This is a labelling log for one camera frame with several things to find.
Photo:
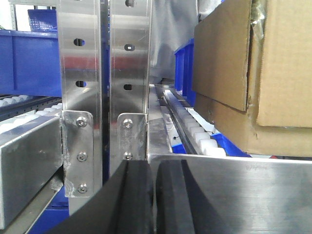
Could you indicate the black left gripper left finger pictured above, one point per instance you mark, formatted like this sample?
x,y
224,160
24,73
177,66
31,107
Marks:
x,y
122,206

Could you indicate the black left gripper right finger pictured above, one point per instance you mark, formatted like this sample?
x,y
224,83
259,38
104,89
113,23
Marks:
x,y
182,207

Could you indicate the brown cardboard carton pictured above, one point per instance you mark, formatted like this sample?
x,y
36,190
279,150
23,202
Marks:
x,y
253,74

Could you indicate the steel front shelf beam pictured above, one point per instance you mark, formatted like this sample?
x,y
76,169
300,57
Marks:
x,y
254,195

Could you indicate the steel shelf beam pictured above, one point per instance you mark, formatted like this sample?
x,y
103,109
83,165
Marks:
x,y
29,156
254,195

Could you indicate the blue tray under carton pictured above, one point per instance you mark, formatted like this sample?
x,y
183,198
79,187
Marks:
x,y
223,142

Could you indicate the left steel shelf beam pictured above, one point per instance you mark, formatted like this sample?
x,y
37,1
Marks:
x,y
29,156

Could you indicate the left steel shelf upright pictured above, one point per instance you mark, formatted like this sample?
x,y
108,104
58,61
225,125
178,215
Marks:
x,y
79,38

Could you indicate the white roller track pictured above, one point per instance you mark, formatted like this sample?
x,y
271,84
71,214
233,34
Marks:
x,y
193,135
16,111

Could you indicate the left white roller track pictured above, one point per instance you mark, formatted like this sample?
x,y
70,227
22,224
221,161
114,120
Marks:
x,y
16,111

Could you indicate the blue plastic bin right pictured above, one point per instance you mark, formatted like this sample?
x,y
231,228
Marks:
x,y
184,57

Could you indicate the blue plastic bin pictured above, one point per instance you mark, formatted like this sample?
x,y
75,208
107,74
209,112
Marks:
x,y
29,64
184,57

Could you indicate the blue plastic bin left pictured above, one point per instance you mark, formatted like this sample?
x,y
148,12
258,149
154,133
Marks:
x,y
29,64

